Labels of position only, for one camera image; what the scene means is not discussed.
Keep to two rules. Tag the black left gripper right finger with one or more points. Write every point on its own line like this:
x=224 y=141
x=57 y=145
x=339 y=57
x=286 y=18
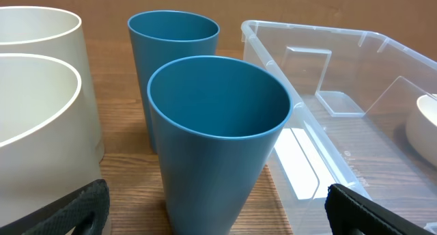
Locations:
x=350 y=213

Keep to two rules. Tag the dark blue tall cup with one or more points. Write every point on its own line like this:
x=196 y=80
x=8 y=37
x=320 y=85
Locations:
x=160 y=36
x=215 y=120

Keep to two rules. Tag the cream tall cup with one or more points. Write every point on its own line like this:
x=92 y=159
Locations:
x=55 y=33
x=46 y=145

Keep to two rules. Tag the cream bowl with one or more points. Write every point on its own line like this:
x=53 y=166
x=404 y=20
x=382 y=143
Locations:
x=421 y=127

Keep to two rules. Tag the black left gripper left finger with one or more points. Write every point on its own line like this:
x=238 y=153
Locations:
x=82 y=212

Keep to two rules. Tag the clear plastic storage bin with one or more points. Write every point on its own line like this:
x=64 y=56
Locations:
x=354 y=93

